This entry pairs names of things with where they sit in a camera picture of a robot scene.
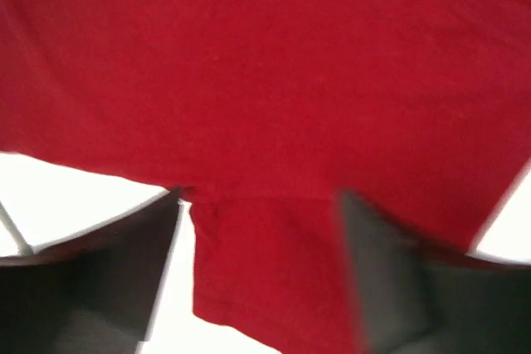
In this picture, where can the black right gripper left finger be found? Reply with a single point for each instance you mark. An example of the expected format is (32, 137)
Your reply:
(92, 293)

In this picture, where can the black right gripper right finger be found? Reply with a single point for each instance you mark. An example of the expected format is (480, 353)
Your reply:
(416, 296)

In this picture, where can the red t-shirt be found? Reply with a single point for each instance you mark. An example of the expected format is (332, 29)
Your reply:
(262, 112)

